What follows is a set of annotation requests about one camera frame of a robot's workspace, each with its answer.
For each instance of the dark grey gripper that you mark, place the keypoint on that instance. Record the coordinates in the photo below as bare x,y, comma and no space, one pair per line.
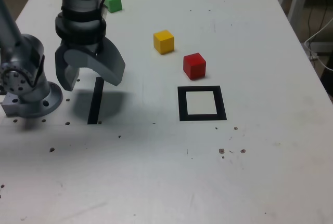
88,49

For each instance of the green cube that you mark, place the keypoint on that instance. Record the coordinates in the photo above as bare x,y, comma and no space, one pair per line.
114,1

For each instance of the yellow cube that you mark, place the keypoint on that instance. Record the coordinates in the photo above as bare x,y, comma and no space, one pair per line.
164,42

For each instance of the red cube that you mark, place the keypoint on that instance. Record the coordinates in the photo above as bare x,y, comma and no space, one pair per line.
193,66

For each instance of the black tape square outline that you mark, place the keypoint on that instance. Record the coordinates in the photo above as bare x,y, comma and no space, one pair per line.
182,104

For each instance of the black tape strip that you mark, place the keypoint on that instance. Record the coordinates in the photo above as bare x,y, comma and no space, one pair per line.
95,104

